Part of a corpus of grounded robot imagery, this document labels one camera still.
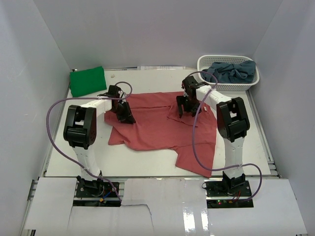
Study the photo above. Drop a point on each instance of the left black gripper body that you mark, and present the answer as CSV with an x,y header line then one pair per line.
x,y
114,110

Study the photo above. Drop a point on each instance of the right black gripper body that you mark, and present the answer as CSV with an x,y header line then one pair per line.
x,y
191,105

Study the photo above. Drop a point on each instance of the red t shirt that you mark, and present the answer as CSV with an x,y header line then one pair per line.
x,y
158,126

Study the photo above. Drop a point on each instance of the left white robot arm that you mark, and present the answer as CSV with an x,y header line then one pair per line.
x,y
80,131

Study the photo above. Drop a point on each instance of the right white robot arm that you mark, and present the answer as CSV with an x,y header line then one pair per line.
x,y
232,124

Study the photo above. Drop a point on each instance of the white plastic basket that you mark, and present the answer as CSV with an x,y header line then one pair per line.
x,y
205,61

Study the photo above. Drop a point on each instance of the folded green t shirt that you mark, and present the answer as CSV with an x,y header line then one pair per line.
x,y
87,81

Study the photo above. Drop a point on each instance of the blue t shirt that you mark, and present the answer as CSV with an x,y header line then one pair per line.
x,y
230,73

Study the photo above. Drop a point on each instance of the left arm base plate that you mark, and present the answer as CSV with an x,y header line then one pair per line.
x,y
103,195

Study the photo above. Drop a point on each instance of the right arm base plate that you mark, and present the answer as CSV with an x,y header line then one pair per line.
x,y
219,196

